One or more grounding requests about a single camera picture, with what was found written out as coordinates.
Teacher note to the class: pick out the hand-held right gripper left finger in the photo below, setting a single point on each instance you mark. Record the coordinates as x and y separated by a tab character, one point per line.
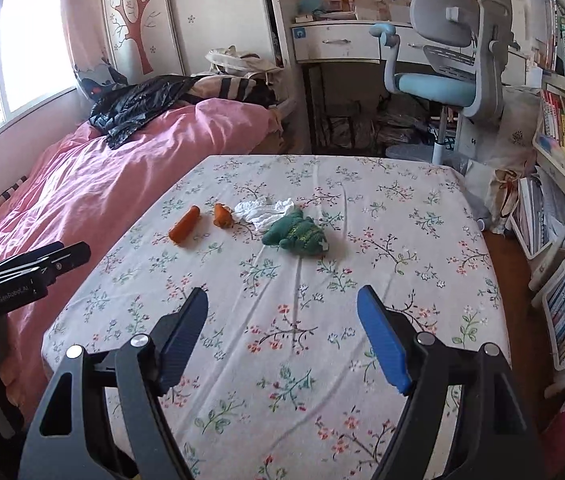
187	330

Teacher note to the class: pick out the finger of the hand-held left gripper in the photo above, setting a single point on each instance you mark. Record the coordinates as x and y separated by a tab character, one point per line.
27	259
70	257

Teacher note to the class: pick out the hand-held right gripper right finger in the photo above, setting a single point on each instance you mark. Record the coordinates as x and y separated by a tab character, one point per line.
382	340

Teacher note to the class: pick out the long orange carrot piece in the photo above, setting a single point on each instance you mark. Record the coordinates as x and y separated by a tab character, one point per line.
184	225

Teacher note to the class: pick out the short orange carrot piece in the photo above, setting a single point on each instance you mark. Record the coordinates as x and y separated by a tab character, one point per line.
223	215

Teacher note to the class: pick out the large white tissue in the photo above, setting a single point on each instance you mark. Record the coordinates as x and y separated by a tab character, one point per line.
262	212

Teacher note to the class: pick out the pink blanket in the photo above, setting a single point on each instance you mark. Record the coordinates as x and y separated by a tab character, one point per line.
112	175

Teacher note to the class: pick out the floral tablecloth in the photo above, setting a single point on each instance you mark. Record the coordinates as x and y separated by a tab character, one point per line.
287	360

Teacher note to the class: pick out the green plush toy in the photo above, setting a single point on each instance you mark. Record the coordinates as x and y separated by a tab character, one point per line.
297	232

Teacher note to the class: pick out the black puffer jacket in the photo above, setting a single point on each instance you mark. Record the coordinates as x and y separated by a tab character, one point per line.
137	102

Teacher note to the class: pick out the small beige floor bag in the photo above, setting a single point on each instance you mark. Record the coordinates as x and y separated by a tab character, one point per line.
507	200

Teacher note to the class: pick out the window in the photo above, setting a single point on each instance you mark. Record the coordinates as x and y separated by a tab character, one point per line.
17	50

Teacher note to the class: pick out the grey plastic bag under desk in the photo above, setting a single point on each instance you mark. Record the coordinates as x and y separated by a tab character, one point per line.
407	125

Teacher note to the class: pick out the clear bag under desk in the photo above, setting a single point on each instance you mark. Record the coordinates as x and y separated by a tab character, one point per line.
340	127

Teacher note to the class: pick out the striped cloth bag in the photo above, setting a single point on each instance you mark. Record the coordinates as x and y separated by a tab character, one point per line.
232	87

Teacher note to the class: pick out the pink curtain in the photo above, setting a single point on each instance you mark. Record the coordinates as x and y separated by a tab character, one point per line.
82	20

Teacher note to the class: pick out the white plastic bag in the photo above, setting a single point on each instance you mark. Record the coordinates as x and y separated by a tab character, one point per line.
519	130

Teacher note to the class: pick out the white wardrobe with tree print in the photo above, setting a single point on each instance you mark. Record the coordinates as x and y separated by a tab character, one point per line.
137	15

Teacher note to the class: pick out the white tote bag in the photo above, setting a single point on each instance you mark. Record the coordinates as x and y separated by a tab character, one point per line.
242	60

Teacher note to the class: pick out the tall white book cart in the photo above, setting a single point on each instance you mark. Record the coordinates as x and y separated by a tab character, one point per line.
562	130

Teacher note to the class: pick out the white desk with drawers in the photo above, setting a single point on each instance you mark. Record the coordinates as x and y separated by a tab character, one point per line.
332	40

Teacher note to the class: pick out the grey and blue desk chair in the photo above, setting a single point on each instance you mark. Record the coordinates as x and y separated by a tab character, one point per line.
452	40

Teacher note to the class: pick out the light blue desk ornament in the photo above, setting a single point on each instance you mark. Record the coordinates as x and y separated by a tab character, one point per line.
312	4

